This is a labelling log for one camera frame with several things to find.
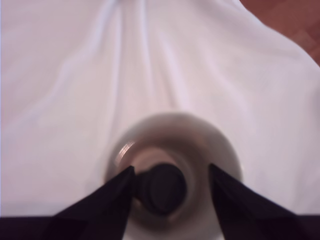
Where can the dark grey coffee capsule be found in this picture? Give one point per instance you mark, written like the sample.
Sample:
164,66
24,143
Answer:
165,187

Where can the white mug with blue illustrations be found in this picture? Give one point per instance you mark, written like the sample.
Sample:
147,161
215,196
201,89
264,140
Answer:
175,130

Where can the white cloth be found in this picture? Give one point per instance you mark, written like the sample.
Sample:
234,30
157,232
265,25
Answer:
100,75

